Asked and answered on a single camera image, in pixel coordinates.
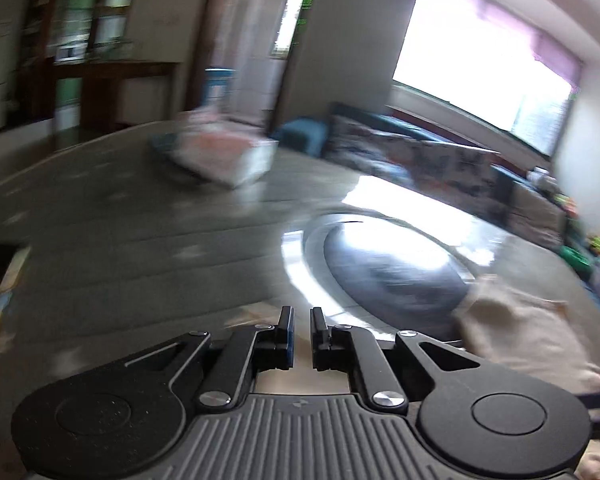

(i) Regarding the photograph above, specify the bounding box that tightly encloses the blue cabinet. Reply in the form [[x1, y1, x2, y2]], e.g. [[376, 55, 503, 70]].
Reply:
[[204, 67, 237, 108]]

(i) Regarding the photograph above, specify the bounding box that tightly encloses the dark wooden door frame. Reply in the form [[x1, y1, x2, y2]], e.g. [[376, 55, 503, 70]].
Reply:
[[187, 0, 317, 133]]

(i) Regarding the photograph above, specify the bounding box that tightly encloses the tissue box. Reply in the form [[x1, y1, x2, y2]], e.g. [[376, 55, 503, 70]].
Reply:
[[152, 110, 279, 189]]

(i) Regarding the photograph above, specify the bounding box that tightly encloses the wooden display cabinet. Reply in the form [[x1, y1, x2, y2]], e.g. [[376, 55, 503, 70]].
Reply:
[[17, 0, 181, 133]]

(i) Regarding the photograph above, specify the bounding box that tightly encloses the round metal hot pot inset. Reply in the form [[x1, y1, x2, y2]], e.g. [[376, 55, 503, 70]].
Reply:
[[280, 212, 496, 346]]

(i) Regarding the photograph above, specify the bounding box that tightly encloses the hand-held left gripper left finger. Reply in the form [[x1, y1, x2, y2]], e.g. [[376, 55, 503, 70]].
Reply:
[[124, 306, 295, 407]]

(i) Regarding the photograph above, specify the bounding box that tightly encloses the beige sweater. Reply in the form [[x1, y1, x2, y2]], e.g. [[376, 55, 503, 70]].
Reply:
[[452, 275, 600, 396]]

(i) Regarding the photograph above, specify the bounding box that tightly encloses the purple roller blind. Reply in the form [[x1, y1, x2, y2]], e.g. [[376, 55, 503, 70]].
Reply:
[[424, 0, 584, 83]]

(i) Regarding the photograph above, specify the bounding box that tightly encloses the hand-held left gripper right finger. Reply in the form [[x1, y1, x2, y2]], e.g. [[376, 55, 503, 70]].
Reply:
[[311, 307, 481, 408]]

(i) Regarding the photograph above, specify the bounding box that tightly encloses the blue sofa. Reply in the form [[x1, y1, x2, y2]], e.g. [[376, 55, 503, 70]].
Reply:
[[274, 102, 598, 283]]

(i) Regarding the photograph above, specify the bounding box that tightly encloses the large butterfly print cushion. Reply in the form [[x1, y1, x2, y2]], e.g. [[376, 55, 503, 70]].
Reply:
[[407, 140, 503, 211]]

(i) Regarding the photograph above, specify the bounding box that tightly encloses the small butterfly print cushion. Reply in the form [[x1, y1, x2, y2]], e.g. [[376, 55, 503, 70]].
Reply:
[[327, 115, 416, 181]]

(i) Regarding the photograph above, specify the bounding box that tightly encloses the green bowl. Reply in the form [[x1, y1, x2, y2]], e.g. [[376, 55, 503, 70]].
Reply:
[[562, 245, 592, 267]]

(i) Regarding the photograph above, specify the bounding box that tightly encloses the grey quilted star table cover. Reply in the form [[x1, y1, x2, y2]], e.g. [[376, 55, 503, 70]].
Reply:
[[0, 119, 600, 401]]

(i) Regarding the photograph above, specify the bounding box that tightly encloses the grey cushion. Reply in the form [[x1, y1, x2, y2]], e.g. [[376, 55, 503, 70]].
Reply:
[[509, 180, 569, 252]]

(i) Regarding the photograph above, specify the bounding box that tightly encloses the window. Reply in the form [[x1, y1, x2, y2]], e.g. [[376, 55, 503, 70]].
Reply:
[[392, 0, 581, 157]]

